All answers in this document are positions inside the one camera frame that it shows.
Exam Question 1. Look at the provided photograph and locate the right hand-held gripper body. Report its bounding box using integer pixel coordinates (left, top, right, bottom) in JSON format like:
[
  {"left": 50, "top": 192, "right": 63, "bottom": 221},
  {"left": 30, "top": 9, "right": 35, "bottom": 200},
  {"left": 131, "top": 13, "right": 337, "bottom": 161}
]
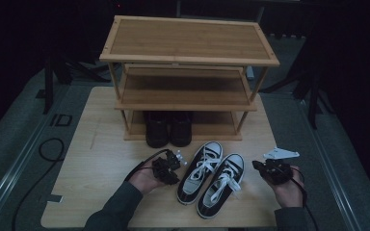
[{"left": 258, "top": 146, "right": 301, "bottom": 187}]

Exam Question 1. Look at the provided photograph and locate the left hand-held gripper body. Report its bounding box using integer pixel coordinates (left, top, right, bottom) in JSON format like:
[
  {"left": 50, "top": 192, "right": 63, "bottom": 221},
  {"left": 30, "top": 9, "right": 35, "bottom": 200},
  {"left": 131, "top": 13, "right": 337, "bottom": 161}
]
[{"left": 151, "top": 148, "right": 188, "bottom": 187}]

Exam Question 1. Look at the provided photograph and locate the black shoe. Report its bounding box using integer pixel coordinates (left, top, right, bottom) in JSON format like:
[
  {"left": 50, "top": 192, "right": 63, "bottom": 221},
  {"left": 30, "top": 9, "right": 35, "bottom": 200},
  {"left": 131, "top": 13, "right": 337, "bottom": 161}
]
[
  {"left": 144, "top": 111, "right": 171, "bottom": 149},
  {"left": 168, "top": 111, "right": 194, "bottom": 148}
]

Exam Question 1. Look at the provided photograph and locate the black and white sneaker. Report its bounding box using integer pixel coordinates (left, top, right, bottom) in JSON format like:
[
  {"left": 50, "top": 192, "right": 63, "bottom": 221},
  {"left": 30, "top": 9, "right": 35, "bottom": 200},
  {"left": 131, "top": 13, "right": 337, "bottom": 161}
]
[
  {"left": 196, "top": 152, "right": 246, "bottom": 220},
  {"left": 176, "top": 141, "right": 225, "bottom": 206}
]

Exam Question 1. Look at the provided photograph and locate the wooden shoe rack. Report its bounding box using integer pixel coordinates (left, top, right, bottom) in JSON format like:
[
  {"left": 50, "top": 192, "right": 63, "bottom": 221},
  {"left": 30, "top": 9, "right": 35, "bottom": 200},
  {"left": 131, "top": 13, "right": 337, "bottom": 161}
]
[{"left": 98, "top": 14, "right": 280, "bottom": 142}]

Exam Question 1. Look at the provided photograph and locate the person's left hand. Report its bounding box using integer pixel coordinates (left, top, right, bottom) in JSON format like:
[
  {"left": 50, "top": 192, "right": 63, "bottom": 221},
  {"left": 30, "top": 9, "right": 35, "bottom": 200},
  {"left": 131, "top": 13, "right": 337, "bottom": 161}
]
[{"left": 128, "top": 159, "right": 169, "bottom": 195}]

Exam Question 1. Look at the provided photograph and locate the person's right hand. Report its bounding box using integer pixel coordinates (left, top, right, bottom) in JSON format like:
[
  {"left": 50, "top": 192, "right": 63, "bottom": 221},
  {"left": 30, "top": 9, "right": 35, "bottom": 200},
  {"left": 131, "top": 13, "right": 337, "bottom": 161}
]
[{"left": 262, "top": 165, "right": 304, "bottom": 209}]

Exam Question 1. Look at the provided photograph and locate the black metal stand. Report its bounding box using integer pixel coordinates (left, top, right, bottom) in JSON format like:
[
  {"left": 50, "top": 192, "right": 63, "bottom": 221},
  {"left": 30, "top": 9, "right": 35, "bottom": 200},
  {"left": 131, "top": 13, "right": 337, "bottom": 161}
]
[
  {"left": 307, "top": 71, "right": 320, "bottom": 130},
  {"left": 35, "top": 56, "right": 54, "bottom": 116}
]

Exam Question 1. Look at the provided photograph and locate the grey tape strip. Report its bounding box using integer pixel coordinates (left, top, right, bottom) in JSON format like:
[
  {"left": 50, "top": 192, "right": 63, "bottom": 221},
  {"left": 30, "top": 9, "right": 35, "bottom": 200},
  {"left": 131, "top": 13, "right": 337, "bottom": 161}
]
[{"left": 45, "top": 193, "right": 64, "bottom": 204}]

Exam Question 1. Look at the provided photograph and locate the black tripod stand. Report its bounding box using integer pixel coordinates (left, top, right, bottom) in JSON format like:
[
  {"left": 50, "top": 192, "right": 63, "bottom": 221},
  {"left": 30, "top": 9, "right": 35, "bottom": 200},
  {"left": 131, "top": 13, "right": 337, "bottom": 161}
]
[{"left": 52, "top": 57, "right": 112, "bottom": 84}]

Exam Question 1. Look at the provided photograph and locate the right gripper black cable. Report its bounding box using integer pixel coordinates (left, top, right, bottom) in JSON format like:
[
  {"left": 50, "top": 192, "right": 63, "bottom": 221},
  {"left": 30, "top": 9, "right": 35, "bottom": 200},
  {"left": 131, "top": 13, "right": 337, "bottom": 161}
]
[{"left": 288, "top": 167, "right": 320, "bottom": 231}]

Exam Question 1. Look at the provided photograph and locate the black floor cable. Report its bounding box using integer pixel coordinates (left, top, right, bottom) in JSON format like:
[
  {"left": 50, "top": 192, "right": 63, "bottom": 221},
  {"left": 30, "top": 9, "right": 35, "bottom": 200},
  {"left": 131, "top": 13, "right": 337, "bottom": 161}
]
[{"left": 12, "top": 138, "right": 66, "bottom": 231}]

